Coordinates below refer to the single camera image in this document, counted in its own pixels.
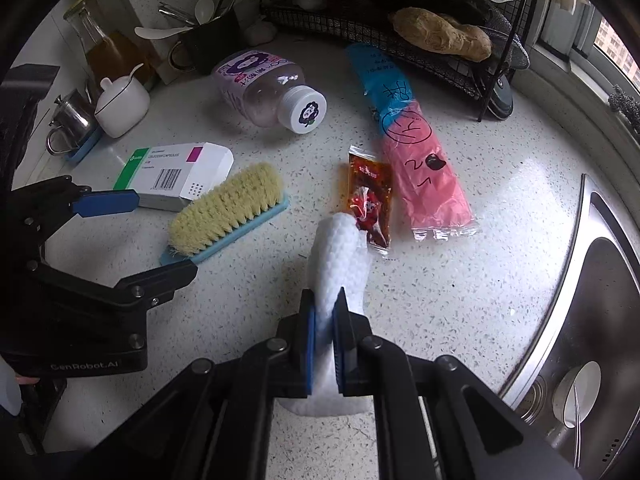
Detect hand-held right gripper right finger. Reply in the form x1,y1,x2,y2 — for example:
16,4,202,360
332,287,583,480

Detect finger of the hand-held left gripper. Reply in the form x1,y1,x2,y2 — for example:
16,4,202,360
31,257,199,308
10,175,141,257

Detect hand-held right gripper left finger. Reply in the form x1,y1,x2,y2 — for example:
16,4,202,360
75,289,317,480

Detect white textured cloth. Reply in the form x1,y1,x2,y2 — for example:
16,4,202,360
280,212,373,417

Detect blue and pink plastic packet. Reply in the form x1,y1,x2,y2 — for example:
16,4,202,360
346,42,478,242

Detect blue saucer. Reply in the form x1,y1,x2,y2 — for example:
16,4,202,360
67,127,108,163

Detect green and white medicine box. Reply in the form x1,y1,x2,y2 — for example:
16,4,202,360
113,142,235,212

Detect steel teapot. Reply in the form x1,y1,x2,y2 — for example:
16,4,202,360
47,89,101,156

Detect white lidded sugar bowl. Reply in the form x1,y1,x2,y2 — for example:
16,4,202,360
94,63,151,139

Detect blue scrubbing brush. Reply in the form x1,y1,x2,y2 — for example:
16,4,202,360
159,162,291,267

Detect glass oil carafe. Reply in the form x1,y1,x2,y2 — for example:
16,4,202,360
62,0,161,88

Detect red sauce packet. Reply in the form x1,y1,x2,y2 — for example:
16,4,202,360
347,145,393,250

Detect white rice paddle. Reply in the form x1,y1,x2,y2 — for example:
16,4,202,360
134,24,193,41

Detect purple label plastic bottle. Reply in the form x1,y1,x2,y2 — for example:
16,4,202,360
210,49,328,135

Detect dark green mug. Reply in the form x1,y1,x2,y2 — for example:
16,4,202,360
167,10,241,76

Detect metal tongs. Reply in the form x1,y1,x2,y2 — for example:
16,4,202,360
157,2,201,23

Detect thin metal utensil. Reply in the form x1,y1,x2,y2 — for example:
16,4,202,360
572,385,583,467

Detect stainless steel sink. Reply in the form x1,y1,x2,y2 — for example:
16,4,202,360
500,174,640,480

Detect black round disc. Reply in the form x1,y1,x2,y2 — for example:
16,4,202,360
484,77,515,120

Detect ginger root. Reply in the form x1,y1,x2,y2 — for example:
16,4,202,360
390,7,493,63

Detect steel wool scourer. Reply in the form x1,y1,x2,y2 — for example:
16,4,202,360
609,85,640,133

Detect window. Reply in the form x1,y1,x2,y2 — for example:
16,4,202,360
520,0,640,131

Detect black wire rack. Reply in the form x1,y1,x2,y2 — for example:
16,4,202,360
260,0,543,123

